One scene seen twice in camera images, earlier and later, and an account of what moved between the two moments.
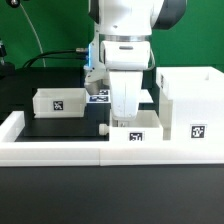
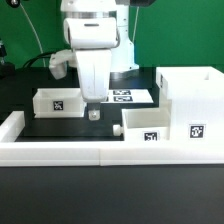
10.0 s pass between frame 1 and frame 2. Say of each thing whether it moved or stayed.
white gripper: moved
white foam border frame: stayed
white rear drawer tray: stayed
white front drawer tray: moved
